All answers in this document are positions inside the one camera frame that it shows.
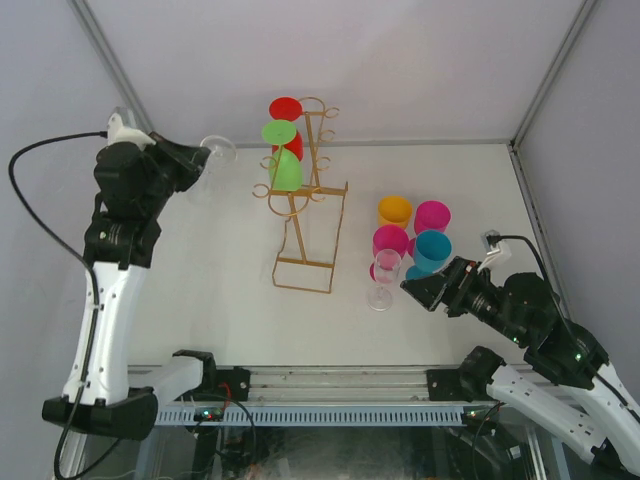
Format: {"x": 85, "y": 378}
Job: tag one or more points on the red plastic wine glass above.
{"x": 290, "y": 109}

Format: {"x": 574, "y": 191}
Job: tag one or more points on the left green led board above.
{"x": 209, "y": 415}

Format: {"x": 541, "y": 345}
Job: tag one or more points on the left black base bracket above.
{"x": 234, "y": 383}

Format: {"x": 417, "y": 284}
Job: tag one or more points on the orange plastic wine glass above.
{"x": 394, "y": 210}

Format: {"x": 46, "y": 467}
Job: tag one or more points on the cyan plastic wine glass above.
{"x": 430, "y": 251}

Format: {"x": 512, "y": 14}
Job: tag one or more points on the right aluminium frame post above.
{"x": 566, "y": 47}

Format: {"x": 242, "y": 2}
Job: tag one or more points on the black base bracket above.
{"x": 234, "y": 383}
{"x": 445, "y": 385}

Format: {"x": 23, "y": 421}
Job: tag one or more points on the aluminium frame post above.
{"x": 566, "y": 47}
{"x": 98, "y": 40}

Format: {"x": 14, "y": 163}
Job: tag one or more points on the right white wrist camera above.
{"x": 497, "y": 251}

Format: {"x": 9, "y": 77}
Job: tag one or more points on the clear wine glass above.
{"x": 222, "y": 153}
{"x": 386, "y": 267}

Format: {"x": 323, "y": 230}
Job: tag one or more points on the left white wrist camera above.
{"x": 123, "y": 127}

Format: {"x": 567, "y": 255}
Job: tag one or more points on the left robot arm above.
{"x": 136, "y": 178}

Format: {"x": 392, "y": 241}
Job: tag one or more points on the aluminium front rail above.
{"x": 338, "y": 385}

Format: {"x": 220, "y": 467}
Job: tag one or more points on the green plastic wine glass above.
{"x": 283, "y": 166}

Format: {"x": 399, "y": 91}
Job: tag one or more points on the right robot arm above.
{"x": 603, "y": 428}

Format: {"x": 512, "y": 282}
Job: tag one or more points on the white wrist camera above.
{"x": 497, "y": 251}
{"x": 123, "y": 127}

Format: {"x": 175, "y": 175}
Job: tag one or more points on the magenta wine glass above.
{"x": 389, "y": 237}
{"x": 430, "y": 215}

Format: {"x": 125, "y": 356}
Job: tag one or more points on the right green led board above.
{"x": 481, "y": 420}

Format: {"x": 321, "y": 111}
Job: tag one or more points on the right black base bracket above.
{"x": 445, "y": 385}

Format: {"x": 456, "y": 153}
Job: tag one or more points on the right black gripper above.
{"x": 455, "y": 278}

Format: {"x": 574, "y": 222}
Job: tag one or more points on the left aluminium frame post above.
{"x": 98, "y": 40}

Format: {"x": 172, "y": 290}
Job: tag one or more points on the green led board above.
{"x": 481, "y": 420}
{"x": 209, "y": 415}

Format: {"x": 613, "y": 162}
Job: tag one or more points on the blue slotted cable duct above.
{"x": 322, "y": 416}

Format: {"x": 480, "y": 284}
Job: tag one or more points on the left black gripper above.
{"x": 189, "y": 160}

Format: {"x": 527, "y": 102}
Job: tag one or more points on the gold wire glass rack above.
{"x": 311, "y": 216}

